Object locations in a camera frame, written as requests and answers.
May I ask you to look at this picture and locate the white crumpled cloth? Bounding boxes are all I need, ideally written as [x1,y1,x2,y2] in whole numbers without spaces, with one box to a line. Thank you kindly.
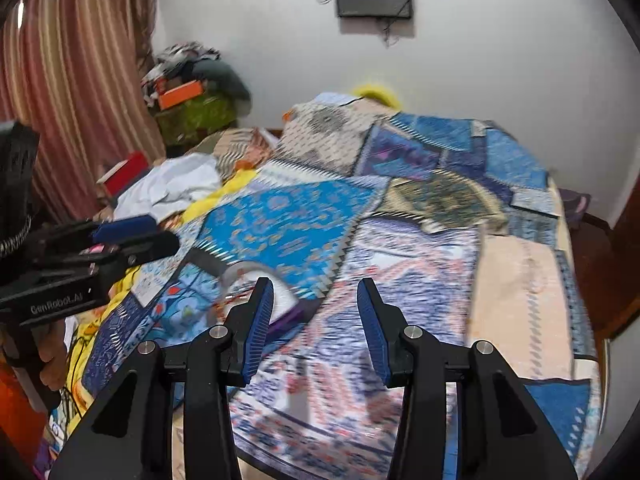
[114,152,224,224]

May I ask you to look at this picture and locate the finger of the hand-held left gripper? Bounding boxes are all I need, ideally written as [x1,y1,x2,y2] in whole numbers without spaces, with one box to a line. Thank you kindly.
[36,214,157,257]
[30,231,181,287]

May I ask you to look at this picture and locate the yellow plush item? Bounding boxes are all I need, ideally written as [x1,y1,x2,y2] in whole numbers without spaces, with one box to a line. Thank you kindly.
[350,82,402,109]

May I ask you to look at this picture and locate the green patterned cloth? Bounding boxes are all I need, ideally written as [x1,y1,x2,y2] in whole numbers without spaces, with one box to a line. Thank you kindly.
[152,92,239,147]

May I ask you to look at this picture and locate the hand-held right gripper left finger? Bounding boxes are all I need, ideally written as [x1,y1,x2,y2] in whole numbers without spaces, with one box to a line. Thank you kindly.
[47,276,276,480]

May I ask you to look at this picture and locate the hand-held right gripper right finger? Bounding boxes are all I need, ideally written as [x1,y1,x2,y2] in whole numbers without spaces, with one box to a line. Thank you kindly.
[356,277,593,480]

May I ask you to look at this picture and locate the red and white box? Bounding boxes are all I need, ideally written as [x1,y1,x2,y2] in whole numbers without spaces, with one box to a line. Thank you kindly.
[96,151,151,197]

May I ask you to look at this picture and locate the pile of clothes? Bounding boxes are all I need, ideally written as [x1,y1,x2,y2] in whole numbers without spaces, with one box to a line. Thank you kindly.
[141,42,223,106]

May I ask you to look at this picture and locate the patchwork patterned blanket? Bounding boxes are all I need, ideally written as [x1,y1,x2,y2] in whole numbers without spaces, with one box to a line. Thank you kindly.
[80,91,601,480]

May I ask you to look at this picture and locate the striped orange quilt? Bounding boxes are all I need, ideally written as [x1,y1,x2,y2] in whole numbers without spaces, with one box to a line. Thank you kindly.
[185,127,282,182]

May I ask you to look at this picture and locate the person's left hand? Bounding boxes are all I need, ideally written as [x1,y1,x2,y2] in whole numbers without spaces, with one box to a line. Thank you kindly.
[31,316,69,392]

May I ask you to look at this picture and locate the orange box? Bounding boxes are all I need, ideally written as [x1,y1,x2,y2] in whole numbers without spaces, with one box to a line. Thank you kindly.
[157,81,206,110]

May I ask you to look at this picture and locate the yellow cloth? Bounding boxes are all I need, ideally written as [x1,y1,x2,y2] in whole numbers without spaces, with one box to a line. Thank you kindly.
[65,167,262,403]

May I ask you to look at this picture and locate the striped pink brown curtain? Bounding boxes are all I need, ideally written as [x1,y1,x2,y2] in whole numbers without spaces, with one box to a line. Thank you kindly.
[0,0,169,223]

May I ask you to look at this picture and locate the orange cloth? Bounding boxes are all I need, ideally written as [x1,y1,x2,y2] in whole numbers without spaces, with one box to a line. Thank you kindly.
[0,360,51,467]

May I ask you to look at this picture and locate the grey pillow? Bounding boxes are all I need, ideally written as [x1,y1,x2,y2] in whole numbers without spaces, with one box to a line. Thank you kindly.
[192,60,252,104]

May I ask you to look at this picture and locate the black hanging screen cable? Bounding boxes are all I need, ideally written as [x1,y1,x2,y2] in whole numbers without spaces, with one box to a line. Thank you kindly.
[381,14,407,47]

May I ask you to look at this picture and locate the red beaded bracelet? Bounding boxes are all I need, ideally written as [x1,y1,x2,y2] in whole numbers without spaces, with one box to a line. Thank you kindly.
[222,287,257,309]

